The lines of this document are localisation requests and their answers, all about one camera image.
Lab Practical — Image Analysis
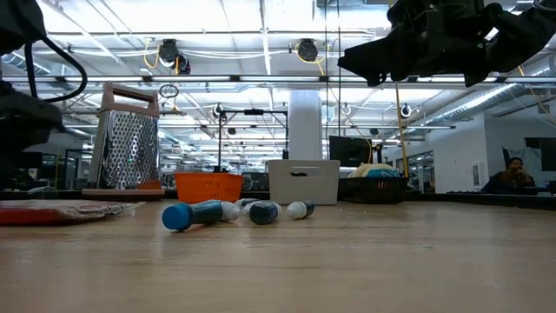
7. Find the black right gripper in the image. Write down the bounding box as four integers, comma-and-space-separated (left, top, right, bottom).
337, 0, 509, 88

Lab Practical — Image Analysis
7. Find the red snack pack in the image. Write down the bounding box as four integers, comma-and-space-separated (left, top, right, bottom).
0, 198, 147, 228

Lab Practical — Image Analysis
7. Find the brown colouring dropper bottle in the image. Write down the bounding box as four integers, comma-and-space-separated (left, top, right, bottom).
286, 200, 316, 221

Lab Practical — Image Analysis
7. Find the navy colouring dropper bottle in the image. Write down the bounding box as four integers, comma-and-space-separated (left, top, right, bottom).
247, 200, 281, 226

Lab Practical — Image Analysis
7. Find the blue capped bottle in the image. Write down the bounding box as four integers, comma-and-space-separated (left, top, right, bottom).
161, 199, 225, 232

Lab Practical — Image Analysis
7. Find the dark desk monitor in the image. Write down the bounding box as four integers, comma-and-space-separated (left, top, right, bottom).
17, 150, 44, 170

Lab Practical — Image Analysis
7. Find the black monitor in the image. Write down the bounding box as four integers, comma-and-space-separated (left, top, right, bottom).
328, 135, 374, 168

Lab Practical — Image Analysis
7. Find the white column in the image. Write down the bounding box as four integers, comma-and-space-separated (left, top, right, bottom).
288, 89, 323, 161

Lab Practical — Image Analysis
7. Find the metal box grater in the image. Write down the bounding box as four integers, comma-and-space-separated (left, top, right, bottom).
81, 82, 166, 202

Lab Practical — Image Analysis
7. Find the black plastic basket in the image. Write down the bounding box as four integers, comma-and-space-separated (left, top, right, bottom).
337, 176, 409, 205

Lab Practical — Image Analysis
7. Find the grey plastic bin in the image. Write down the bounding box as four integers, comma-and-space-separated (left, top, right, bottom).
267, 159, 341, 206

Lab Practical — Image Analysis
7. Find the person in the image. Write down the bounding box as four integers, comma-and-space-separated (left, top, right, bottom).
480, 156, 538, 195

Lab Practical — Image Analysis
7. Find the orange plastic basket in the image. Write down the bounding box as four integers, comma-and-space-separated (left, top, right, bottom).
174, 171, 244, 204

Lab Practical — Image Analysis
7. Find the black hanging cable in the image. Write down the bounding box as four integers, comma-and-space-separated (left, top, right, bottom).
336, 0, 342, 179
323, 0, 329, 179

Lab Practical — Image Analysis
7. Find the yellow hanging cable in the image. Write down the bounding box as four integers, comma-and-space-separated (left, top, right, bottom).
393, 80, 410, 179

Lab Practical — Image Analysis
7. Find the silver ventilation duct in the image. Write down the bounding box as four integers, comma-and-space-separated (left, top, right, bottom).
423, 54, 556, 128

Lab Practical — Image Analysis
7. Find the black frame stand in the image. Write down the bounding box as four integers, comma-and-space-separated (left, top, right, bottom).
215, 108, 290, 174

